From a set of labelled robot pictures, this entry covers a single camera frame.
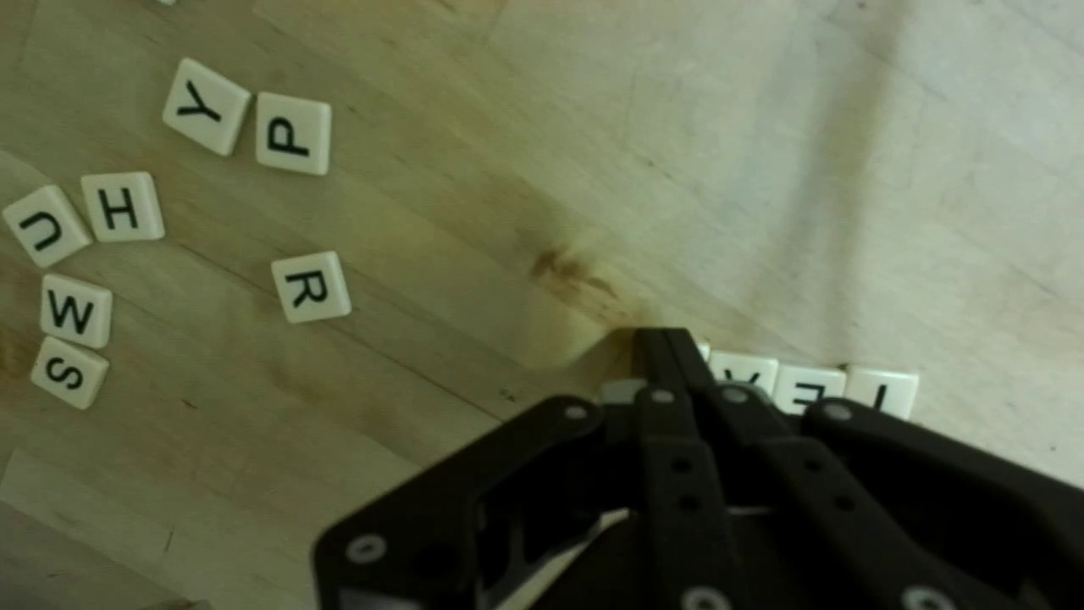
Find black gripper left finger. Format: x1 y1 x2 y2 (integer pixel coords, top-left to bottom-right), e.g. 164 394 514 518
313 328 780 610

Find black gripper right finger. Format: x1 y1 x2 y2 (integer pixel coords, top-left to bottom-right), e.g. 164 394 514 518
709 382 1084 610

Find letter tile T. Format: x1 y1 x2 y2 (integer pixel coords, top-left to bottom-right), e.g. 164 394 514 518
848 366 920 421

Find letter tile A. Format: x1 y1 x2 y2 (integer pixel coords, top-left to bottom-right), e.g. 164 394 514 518
709 352 780 394

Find letter tile R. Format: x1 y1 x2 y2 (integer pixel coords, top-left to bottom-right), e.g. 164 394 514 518
270 252 351 325

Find letter tile P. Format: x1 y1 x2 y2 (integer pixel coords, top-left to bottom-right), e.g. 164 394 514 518
253 90 332 176

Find letter tile S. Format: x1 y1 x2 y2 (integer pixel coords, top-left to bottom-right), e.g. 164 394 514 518
31 337 110 411

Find letter tile Y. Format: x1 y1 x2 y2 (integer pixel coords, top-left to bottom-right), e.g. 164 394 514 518
164 59 251 156

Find letter tile H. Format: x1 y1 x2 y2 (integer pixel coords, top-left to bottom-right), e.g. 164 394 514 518
82 172 167 245

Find letter tile W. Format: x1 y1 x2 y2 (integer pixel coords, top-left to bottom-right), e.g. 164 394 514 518
41 276 112 348

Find letter tile U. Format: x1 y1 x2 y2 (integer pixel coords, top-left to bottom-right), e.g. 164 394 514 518
4 187 92 267

